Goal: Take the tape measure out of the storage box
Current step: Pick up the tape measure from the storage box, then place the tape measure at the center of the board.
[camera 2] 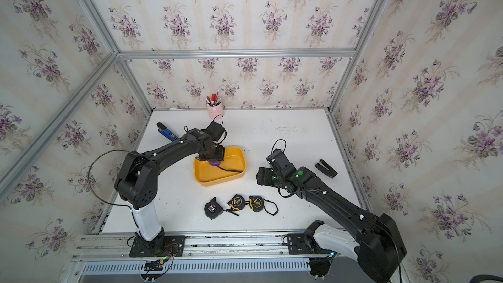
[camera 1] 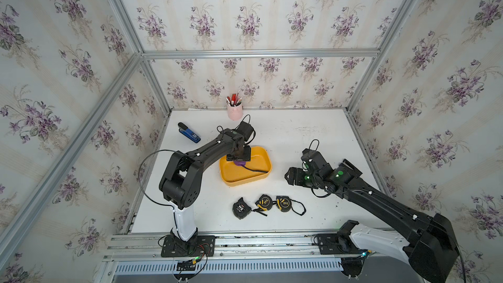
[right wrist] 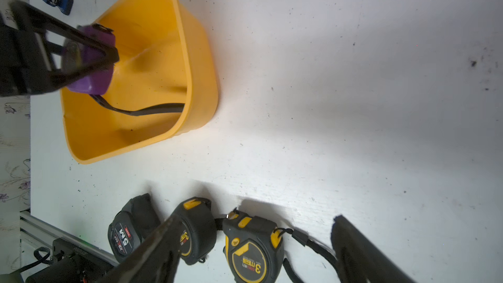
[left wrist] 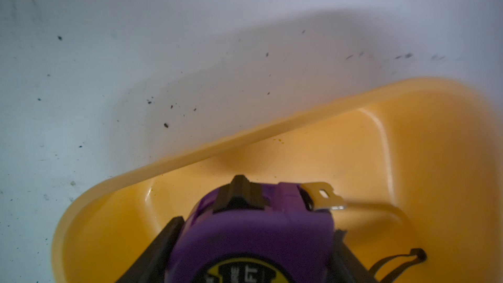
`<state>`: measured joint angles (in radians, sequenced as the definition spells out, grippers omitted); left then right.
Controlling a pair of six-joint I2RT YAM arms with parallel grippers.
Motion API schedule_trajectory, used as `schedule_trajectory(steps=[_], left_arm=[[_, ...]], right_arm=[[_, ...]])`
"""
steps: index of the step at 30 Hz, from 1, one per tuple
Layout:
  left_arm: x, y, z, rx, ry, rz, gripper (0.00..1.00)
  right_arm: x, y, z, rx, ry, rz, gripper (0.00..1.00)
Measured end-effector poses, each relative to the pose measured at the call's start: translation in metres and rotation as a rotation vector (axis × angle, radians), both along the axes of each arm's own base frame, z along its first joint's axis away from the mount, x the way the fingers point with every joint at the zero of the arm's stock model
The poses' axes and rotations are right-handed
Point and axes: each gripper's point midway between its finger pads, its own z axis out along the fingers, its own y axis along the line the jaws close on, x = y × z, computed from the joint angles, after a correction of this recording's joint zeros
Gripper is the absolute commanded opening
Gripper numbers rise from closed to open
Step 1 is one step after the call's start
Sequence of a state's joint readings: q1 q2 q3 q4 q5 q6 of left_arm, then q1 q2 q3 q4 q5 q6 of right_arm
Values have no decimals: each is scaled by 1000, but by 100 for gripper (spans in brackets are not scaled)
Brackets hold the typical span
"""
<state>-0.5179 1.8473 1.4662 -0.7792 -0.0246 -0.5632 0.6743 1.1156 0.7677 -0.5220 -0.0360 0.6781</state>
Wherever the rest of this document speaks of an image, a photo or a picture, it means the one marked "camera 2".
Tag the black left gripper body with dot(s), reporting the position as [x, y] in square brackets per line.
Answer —
[215, 154]

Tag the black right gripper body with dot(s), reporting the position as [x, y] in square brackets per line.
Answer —
[269, 178]

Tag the yellow plastic storage box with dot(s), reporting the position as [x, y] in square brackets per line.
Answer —
[211, 173]

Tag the black yellow tape measure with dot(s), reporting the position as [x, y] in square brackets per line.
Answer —
[236, 204]
[258, 204]

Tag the black tape measure with strap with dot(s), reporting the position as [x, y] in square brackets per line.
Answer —
[213, 209]

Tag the purple tape measure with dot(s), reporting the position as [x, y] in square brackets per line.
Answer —
[205, 167]

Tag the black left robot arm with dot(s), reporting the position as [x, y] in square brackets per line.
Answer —
[137, 181]

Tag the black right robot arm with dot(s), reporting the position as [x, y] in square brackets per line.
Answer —
[374, 242]

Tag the pink pen holder cup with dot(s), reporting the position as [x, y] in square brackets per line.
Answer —
[216, 111]

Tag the red pens in cup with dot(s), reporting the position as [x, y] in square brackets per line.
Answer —
[213, 100]

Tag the blue black stapler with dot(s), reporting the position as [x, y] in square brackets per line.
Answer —
[164, 131]

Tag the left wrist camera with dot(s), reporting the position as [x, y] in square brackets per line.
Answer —
[216, 132]

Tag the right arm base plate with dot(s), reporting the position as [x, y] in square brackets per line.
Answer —
[304, 243]

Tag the aluminium rail frame front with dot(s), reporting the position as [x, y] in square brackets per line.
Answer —
[205, 253]

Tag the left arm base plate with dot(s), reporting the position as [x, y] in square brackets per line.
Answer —
[160, 247]

